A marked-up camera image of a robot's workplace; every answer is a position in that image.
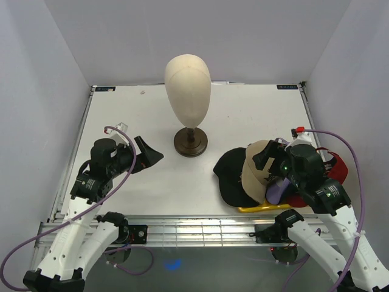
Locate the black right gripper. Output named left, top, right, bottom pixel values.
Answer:
left=252, top=139, right=303, bottom=188

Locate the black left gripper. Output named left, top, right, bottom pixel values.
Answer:
left=107, top=136, right=164, bottom=178

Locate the purple LA cap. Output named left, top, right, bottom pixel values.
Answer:
left=266, top=178, right=295, bottom=205

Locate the beige cap black letter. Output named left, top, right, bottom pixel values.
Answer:
left=241, top=140, right=278, bottom=204

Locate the black cap gold letter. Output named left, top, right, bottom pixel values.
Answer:
left=213, top=147, right=259, bottom=208

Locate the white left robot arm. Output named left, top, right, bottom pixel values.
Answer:
left=23, top=136, right=164, bottom=291

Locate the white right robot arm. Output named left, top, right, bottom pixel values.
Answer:
left=252, top=140, right=388, bottom=291

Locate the yellow plastic tray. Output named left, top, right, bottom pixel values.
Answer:
left=238, top=203, right=292, bottom=213

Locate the dark wooden round stand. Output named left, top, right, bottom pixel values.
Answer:
left=173, top=127, right=208, bottom=158

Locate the red cap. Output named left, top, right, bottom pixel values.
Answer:
left=286, top=147, right=348, bottom=208

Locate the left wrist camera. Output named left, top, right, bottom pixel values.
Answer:
left=104, top=122, right=129, bottom=145

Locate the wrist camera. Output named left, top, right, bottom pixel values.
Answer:
left=288, top=127, right=312, bottom=147
left=104, top=122, right=129, bottom=145

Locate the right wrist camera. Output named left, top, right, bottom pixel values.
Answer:
left=288, top=127, right=312, bottom=147

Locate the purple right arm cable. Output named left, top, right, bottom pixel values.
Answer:
left=281, top=129, right=367, bottom=292

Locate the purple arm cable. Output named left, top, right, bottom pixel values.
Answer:
left=0, top=125, right=136, bottom=290
left=281, top=129, right=367, bottom=292

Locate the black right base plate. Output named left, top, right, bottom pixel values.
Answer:
left=249, top=223, right=291, bottom=243

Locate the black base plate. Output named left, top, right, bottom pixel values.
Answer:
left=121, top=224, right=148, bottom=245
left=249, top=223, right=291, bottom=243

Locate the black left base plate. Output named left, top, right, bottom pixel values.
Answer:
left=121, top=224, right=148, bottom=245

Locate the aluminium front rail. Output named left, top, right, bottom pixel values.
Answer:
left=35, top=214, right=365, bottom=249

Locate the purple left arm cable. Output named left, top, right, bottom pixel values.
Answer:
left=0, top=125, right=136, bottom=290

